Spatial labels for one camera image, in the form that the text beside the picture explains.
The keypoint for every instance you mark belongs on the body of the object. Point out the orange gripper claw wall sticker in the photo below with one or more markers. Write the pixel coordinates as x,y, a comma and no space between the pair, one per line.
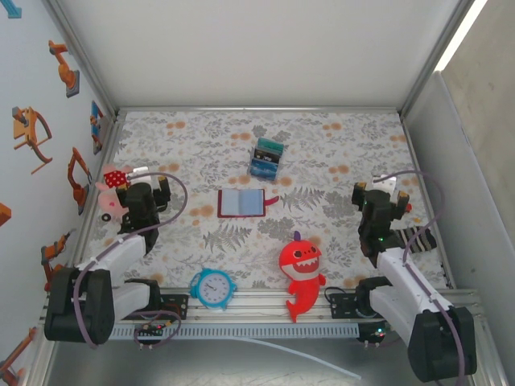
24,128

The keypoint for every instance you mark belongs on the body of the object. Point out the orange block wall sticker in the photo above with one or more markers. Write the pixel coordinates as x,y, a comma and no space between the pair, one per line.
4,215

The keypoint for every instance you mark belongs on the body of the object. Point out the blue orange wall sticker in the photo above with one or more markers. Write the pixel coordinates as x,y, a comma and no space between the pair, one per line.
96,120

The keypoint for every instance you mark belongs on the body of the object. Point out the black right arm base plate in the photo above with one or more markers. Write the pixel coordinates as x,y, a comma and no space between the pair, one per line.
342,305

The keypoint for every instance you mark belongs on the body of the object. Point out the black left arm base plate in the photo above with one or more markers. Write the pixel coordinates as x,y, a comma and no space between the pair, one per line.
179,307

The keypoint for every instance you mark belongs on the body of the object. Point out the white light strip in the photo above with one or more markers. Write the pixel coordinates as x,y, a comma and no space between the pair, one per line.
461,32

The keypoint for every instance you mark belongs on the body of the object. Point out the black white striped sock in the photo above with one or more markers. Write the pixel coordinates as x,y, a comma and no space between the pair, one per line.
422,241

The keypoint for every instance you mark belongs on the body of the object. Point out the circuit board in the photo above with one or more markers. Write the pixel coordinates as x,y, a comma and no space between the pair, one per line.
374,333
149,330

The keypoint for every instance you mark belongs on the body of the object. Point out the aluminium front rail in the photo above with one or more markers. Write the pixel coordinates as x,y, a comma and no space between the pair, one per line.
261,303

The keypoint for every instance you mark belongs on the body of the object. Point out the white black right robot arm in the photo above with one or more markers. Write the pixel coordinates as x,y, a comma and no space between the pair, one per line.
402,273

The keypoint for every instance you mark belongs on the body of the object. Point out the red shark plush toy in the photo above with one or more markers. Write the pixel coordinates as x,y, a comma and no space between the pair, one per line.
301,281

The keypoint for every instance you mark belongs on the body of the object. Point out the floral table mat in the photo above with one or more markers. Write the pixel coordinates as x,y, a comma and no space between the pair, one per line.
181,140

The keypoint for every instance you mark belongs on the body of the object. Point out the right circuit board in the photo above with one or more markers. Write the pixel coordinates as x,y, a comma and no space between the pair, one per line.
374,333

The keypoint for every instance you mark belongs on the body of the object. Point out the blue alarm clock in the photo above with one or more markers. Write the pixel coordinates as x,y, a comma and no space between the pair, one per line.
212,287

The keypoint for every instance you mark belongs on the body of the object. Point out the black credit card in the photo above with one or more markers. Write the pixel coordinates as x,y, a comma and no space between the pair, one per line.
265,154

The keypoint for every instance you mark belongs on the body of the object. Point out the white plastic tube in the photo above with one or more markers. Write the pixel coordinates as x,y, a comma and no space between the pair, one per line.
322,362

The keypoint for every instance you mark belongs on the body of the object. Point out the aluminium back rail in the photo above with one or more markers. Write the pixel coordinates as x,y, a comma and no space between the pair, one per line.
257,108

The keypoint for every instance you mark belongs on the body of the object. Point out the aluminium side rail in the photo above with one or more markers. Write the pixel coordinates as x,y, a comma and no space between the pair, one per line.
112,140

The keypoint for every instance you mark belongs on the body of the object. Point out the red card holder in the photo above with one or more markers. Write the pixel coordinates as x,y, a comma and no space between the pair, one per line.
241,203

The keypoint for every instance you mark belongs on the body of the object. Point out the left circuit board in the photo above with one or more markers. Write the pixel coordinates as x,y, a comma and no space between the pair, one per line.
149,330

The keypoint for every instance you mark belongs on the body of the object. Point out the aluminium frame post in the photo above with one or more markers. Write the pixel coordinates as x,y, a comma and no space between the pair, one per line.
83,56
432,56

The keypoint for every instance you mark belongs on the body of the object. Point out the pink pig plush toy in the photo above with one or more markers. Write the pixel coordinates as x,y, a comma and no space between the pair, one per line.
112,179

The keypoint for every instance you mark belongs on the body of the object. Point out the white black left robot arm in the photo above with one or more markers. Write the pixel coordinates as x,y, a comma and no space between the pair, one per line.
116,251

